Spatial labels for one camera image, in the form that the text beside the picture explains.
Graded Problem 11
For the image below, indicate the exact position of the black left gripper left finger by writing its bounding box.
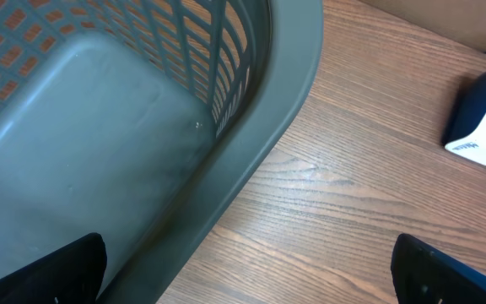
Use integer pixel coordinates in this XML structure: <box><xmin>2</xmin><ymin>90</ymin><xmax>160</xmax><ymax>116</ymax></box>
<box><xmin>0</xmin><ymin>233</ymin><xmax>107</xmax><ymax>304</ymax></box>

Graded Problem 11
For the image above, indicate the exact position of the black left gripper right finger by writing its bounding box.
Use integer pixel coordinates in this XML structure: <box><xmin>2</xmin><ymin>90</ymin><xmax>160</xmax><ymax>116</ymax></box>
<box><xmin>391</xmin><ymin>233</ymin><xmax>486</xmax><ymax>304</ymax></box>

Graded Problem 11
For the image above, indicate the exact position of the white barcode scanner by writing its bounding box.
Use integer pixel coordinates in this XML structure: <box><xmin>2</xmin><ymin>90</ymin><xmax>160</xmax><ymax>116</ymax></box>
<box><xmin>441</xmin><ymin>62</ymin><xmax>486</xmax><ymax>170</ymax></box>

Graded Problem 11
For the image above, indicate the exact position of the grey plastic shopping basket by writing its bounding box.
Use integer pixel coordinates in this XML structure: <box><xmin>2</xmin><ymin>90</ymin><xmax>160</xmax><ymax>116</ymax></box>
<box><xmin>0</xmin><ymin>0</ymin><xmax>324</xmax><ymax>303</ymax></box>

